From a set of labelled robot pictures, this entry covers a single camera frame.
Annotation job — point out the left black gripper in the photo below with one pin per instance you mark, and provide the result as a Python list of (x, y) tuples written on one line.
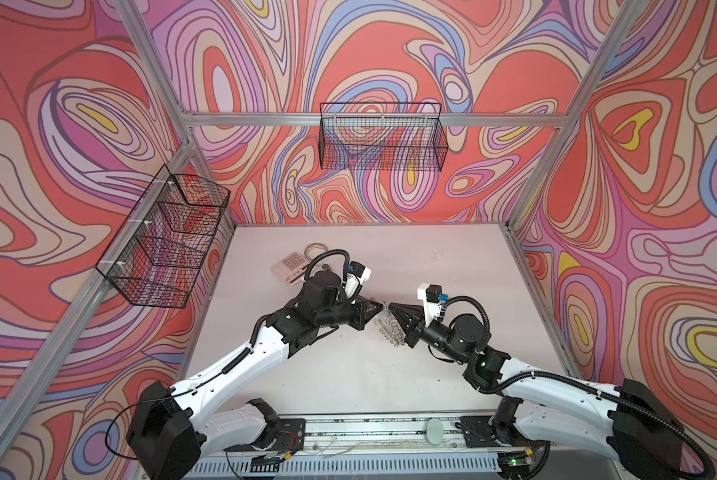
[(361, 317)]

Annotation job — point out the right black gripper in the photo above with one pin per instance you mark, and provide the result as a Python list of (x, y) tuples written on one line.
[(412, 326)]

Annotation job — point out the metal disc key ring holder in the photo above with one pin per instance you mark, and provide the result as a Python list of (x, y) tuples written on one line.
[(389, 328)]

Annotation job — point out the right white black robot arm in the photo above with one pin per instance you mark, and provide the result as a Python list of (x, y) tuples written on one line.
[(625, 422)]

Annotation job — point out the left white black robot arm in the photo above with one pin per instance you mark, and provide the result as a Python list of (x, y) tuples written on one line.
[(175, 426)]

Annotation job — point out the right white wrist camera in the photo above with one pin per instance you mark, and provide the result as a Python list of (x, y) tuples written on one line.
[(433, 300)]

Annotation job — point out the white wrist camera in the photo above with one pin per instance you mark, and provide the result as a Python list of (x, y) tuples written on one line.
[(433, 300), (358, 275)]

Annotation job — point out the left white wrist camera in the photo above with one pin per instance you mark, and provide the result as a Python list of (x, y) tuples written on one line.
[(358, 275)]

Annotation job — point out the white oval puck on rail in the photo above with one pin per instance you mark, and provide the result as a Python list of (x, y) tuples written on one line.
[(434, 432)]

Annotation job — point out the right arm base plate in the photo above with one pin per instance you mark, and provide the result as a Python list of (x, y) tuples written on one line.
[(482, 432)]

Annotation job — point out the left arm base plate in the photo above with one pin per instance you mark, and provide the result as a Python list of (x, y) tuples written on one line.
[(283, 436)]

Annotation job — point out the black wire basket back wall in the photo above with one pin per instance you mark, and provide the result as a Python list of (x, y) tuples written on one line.
[(384, 136)]

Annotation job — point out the black wire basket wall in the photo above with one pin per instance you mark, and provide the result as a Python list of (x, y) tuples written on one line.
[(384, 136), (174, 223)]

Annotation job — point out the black wire basket left wall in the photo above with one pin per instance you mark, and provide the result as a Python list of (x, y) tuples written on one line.
[(174, 223)]

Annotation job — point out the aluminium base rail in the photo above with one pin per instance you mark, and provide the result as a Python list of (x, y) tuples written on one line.
[(343, 445)]

